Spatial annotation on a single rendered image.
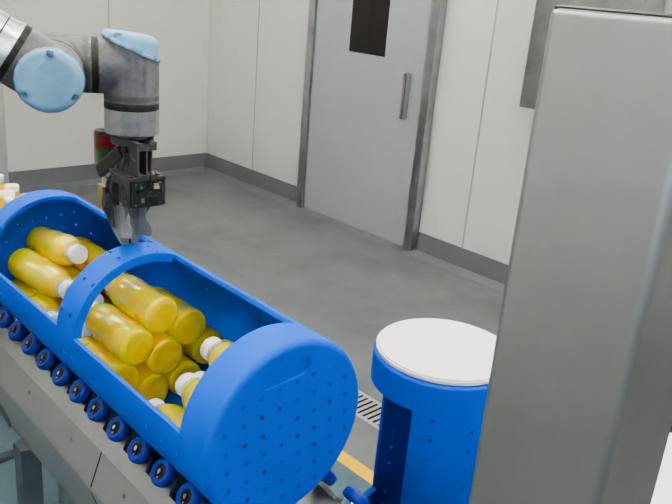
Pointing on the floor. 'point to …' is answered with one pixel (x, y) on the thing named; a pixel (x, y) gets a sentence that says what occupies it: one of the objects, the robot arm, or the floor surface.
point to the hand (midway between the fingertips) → (127, 242)
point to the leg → (28, 475)
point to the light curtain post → (588, 275)
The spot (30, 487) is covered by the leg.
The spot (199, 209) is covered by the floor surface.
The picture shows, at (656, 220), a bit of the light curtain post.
